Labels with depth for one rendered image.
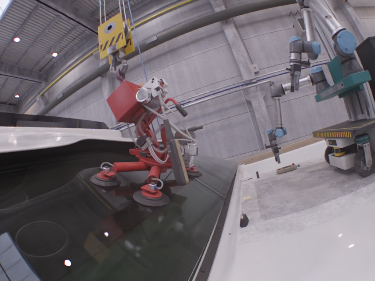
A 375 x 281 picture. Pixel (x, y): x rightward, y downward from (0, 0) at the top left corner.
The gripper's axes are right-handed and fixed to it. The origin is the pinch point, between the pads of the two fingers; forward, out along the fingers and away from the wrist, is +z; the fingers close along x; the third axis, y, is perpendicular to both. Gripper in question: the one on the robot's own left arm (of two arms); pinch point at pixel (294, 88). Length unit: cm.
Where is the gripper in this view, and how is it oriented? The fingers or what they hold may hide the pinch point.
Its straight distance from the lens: 115.3
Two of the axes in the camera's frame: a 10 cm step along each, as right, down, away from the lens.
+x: -3.7, 1.8, -9.1
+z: -0.6, 9.7, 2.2
